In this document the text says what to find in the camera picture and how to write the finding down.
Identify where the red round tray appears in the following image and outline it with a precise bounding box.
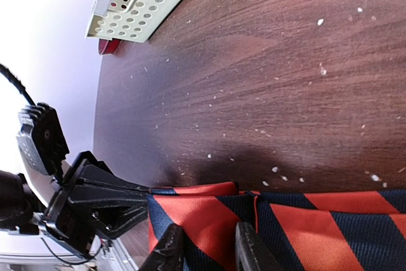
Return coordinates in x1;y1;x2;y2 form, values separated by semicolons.
98;39;121;55

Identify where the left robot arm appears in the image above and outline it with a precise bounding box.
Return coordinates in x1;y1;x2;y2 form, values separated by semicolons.
1;151;150;260

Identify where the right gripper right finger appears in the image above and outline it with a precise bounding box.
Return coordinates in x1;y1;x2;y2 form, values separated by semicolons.
235;222;282;271

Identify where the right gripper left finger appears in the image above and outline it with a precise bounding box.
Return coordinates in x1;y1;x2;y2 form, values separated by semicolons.
138;223;185;271

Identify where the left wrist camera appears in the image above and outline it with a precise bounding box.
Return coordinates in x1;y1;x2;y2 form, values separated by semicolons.
16;103;69;180

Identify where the red navy striped tie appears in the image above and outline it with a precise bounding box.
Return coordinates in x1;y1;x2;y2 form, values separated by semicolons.
147;182;405;270

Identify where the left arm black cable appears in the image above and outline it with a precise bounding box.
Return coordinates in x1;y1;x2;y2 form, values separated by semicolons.
0;63;37;107

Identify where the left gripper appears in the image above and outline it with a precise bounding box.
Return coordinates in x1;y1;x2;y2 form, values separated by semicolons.
42;151;150;258

